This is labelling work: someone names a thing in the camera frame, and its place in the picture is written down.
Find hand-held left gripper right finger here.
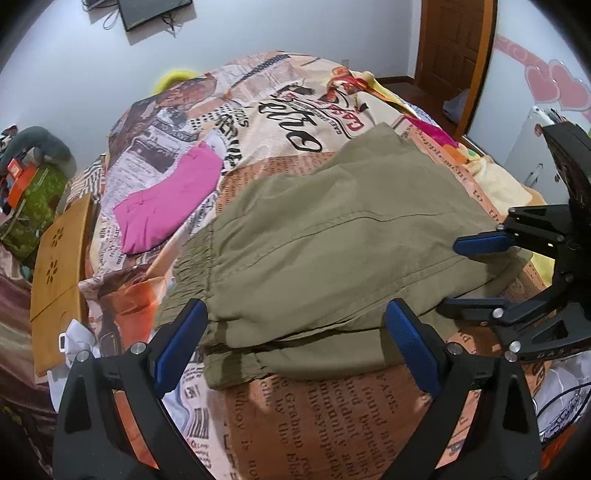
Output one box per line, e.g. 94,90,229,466
381,298,543,480

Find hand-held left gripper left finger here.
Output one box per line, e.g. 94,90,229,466
52,298,218,480

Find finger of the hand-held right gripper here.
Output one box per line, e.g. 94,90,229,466
453,205,575,257
436,274,583,365

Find olive green pants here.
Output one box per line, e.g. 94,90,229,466
154,124,532,391

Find white wardrobe with pink decals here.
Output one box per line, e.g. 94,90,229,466
466,0,591,195

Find white printed cloth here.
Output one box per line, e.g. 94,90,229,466
531,351,591,462

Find pink garment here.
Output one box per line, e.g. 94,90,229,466
113,142,222,254

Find grey cloth bundle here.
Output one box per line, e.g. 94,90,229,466
442,90,471,129

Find printed newspaper-pattern blanket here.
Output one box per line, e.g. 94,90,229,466
60,51,578,480

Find wooden lap desk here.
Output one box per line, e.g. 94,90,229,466
30,193,95,376

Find striped bed sheet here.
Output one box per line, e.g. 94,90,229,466
69,157,109,204

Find brown wooden door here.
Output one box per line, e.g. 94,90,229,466
414,0,497,139

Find green patterned bag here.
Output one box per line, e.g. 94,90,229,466
0,164,68,259

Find orange box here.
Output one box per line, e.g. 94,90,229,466
4,159,38,208

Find grey plush toy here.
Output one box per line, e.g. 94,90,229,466
7,126,72,162

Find pile of clothes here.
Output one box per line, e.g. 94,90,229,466
0,124,19,158

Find yellow foam tube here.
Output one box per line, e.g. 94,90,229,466
154,68,197,93

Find small black wall monitor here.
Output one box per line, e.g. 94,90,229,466
117,0,194,32

